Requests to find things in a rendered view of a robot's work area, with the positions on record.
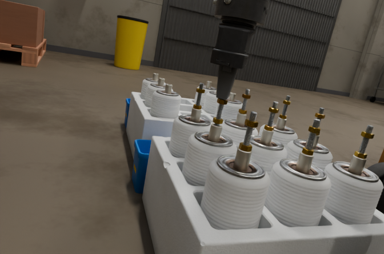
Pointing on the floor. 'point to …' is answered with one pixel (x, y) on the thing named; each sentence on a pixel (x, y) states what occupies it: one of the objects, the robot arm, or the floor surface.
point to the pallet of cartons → (22, 28)
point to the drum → (130, 42)
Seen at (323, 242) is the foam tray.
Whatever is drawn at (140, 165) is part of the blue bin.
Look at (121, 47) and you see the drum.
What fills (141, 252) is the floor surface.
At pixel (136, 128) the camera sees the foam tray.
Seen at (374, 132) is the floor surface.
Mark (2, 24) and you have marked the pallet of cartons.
